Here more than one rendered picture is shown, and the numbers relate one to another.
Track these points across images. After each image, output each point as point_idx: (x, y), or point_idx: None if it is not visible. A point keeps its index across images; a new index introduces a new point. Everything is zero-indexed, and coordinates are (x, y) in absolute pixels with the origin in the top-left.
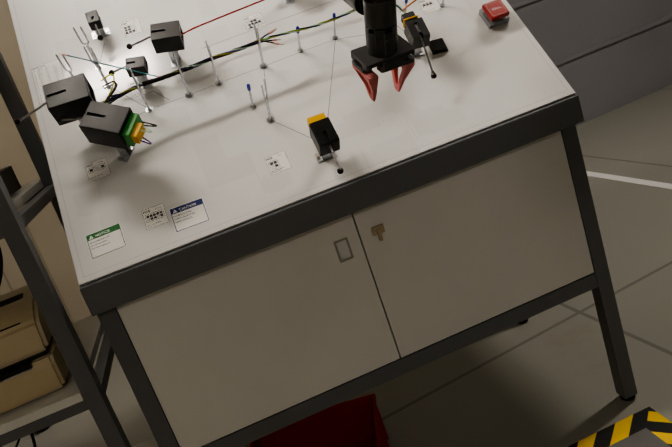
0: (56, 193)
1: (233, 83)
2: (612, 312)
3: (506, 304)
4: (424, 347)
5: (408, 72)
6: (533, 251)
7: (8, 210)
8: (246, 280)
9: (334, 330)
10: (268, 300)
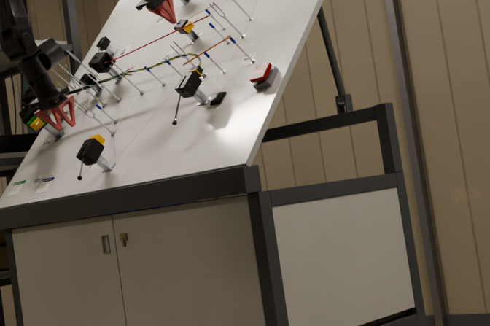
0: (27, 153)
1: (123, 102)
2: None
3: None
4: None
5: (60, 114)
6: (221, 308)
7: None
8: (60, 243)
9: (97, 305)
10: (68, 262)
